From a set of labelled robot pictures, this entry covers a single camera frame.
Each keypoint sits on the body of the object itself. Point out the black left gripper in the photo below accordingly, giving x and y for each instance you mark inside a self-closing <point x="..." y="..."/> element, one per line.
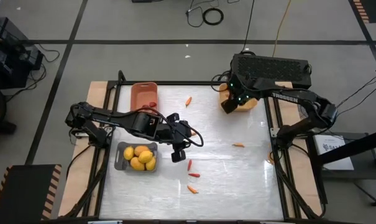
<point x="178" y="133"/>

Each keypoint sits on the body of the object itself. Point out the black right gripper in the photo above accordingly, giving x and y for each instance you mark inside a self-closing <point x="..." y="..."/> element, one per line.
<point x="245" y="88"/>

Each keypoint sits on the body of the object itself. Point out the yellow lemon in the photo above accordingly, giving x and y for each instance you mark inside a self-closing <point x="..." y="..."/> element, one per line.
<point x="145" y="156"/>
<point x="152" y="165"/>
<point x="128" y="153"/>

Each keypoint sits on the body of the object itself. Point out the red chili pepper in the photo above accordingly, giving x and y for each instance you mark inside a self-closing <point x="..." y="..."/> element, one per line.
<point x="152" y="104"/>
<point x="194" y="175"/>
<point x="189" y="165"/>
<point x="145" y="107"/>

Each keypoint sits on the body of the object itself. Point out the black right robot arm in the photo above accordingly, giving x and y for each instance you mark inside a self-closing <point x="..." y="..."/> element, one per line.
<point x="287" y="95"/>

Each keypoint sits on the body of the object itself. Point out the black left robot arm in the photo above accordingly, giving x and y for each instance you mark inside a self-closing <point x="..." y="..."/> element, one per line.
<point x="113" y="118"/>

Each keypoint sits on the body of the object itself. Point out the orange chili pepper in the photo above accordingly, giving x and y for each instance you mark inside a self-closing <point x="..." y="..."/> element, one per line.
<point x="188" y="101"/>
<point x="192" y="189"/>
<point x="238" y="145"/>

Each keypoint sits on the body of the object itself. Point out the orange plastic basket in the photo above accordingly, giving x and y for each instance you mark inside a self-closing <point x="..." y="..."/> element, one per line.
<point x="144" y="93"/>

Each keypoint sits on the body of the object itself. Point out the grey translucent plastic basket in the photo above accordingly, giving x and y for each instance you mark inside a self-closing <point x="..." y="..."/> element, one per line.
<point x="121" y="161"/>

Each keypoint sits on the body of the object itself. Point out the white printed sign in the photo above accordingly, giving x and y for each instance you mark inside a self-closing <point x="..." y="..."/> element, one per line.
<point x="333" y="152"/>

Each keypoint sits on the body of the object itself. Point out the black stand beam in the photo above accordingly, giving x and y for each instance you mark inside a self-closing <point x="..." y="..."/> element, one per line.
<point x="361" y="143"/>

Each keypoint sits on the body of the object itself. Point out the black mat striped edge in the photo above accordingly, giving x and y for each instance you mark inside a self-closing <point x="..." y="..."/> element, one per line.
<point x="23" y="193"/>
<point x="374" y="9"/>

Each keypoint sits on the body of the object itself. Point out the black equipment cart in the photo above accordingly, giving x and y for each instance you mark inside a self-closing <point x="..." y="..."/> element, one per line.
<point x="10" y="56"/>

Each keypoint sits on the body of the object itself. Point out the black metal table frame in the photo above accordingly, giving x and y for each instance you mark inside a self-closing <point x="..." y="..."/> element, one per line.
<point x="190" y="83"/>

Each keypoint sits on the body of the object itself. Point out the white mounting bracket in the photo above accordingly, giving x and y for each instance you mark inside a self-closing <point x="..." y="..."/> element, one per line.
<point x="274" y="132"/>

